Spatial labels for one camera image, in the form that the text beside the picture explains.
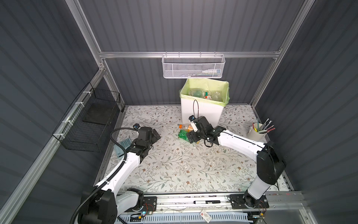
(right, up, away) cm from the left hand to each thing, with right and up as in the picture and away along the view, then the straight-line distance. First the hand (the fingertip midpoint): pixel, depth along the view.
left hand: (151, 135), depth 85 cm
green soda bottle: (+31, +28, +15) cm, 44 cm away
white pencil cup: (+66, 0, +6) cm, 67 cm away
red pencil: (+76, +3, +4) cm, 76 cm away
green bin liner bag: (+37, +34, +12) cm, 52 cm away
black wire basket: (-31, +6, -11) cm, 34 cm away
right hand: (+27, +1, +3) cm, 27 cm away
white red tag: (+31, -39, -16) cm, 52 cm away
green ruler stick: (+70, +6, +7) cm, 70 cm away
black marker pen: (+32, -34, -11) cm, 49 cm away
